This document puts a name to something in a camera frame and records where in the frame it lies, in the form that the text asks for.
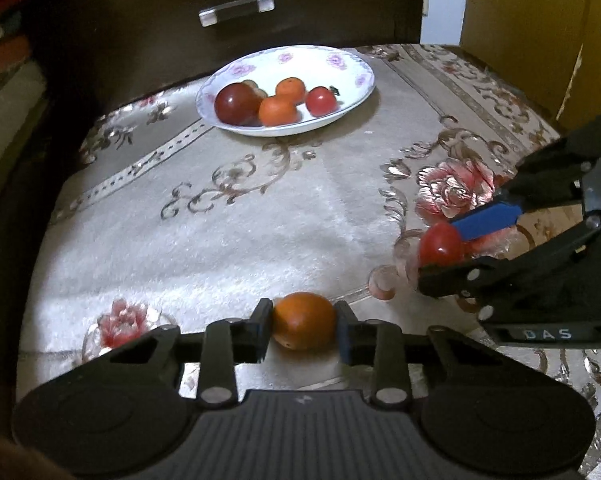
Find white floral plate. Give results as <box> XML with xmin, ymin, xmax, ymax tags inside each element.
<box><xmin>195</xmin><ymin>45</ymin><xmax>376</xmax><ymax>137</ymax></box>

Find dark wooden nightstand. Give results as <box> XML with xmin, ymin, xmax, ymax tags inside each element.
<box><xmin>25</xmin><ymin>0</ymin><xmax>426</xmax><ymax>126</ymax></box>

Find grey mattress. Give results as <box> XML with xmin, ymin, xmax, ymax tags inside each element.
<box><xmin>0</xmin><ymin>60</ymin><xmax>48</xmax><ymax>201</ymax></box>

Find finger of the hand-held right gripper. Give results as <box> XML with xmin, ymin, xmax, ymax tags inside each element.
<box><xmin>417</xmin><ymin>215</ymin><xmax>601</xmax><ymax>322</ymax></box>
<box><xmin>449</xmin><ymin>112</ymin><xmax>601</xmax><ymax>242</ymax></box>

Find red cherry tomato with stem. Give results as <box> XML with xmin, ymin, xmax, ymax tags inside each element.
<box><xmin>305</xmin><ymin>85</ymin><xmax>340</xmax><ymax>116</ymax></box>

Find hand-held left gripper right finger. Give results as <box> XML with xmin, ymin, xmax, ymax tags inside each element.
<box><xmin>333</xmin><ymin>300</ymin><xmax>504</xmax><ymax>408</ymax></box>

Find clear drawer handle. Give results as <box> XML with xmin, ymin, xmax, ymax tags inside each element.
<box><xmin>198</xmin><ymin>0</ymin><xmax>276</xmax><ymax>28</ymax></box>

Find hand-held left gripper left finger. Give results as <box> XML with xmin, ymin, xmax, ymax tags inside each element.
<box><xmin>108</xmin><ymin>297</ymin><xmax>276</xmax><ymax>408</ymax></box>

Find large orange mandarin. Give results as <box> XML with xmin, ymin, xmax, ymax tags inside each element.
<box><xmin>271</xmin><ymin>292</ymin><xmax>339</xmax><ymax>351</ymax></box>

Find large dark red tomato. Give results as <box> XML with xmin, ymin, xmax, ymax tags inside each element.
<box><xmin>215</xmin><ymin>83</ymin><xmax>262</xmax><ymax>126</ymax></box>

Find small orange mandarin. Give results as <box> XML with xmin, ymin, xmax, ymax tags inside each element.
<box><xmin>275</xmin><ymin>77</ymin><xmax>307</xmax><ymax>105</ymax></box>
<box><xmin>258</xmin><ymin>96</ymin><xmax>300</xmax><ymax>127</ymax></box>

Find dark wooden bed frame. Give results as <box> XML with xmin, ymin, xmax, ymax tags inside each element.
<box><xmin>0</xmin><ymin>95</ymin><xmax>104</xmax><ymax>441</ymax></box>

